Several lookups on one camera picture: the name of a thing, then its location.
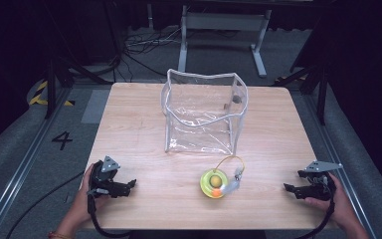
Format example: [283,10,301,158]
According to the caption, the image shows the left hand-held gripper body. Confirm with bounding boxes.
[87,155,124,200]

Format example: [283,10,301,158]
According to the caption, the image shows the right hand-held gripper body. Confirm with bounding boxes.
[296,160,343,202]

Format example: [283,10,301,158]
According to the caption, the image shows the person's left hand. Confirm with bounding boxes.
[79,161,114,217]

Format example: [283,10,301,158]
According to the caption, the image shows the person's right hand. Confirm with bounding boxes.
[303,171,350,224]

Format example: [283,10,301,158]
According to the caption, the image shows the black metal stand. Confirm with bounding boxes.
[272,63,330,126]
[44,54,114,120]

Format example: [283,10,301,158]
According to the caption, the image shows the clear plastic bag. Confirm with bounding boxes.
[160,68,250,156]

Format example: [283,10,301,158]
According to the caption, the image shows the yellow black floor tape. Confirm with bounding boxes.
[28,79,77,108]

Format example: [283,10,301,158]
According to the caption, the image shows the grey metal floor rail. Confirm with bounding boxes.
[0,87,73,239]
[302,93,377,239]

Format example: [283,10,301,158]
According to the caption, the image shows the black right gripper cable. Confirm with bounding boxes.
[294,198,336,239]

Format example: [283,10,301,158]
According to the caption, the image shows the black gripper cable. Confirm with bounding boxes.
[294,198,336,239]
[87,193,132,239]

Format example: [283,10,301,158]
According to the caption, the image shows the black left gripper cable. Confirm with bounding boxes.
[87,193,132,239]

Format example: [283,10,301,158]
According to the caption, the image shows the black floor cable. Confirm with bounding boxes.
[5,170,87,239]

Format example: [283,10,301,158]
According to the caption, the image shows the red bracelet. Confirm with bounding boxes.
[48,231,75,239]

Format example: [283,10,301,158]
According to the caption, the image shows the bundle of floor cables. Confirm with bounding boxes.
[111,25,184,84]

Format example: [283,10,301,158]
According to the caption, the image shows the white metal table frame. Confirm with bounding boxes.
[177,4,274,80]

